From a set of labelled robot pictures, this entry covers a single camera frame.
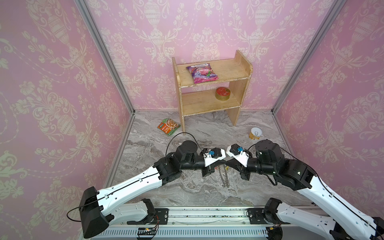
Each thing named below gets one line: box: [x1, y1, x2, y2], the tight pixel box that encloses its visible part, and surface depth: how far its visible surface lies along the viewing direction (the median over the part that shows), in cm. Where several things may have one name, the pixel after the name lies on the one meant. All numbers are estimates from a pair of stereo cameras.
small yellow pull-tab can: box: [249, 127, 262, 140], surface depth 103 cm
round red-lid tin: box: [215, 87, 231, 101], surface depth 100 cm
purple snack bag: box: [186, 63, 219, 84], surface depth 77 cm
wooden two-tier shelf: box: [172, 50, 253, 133], surface depth 87 cm
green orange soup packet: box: [157, 118, 181, 136], surface depth 111 cm
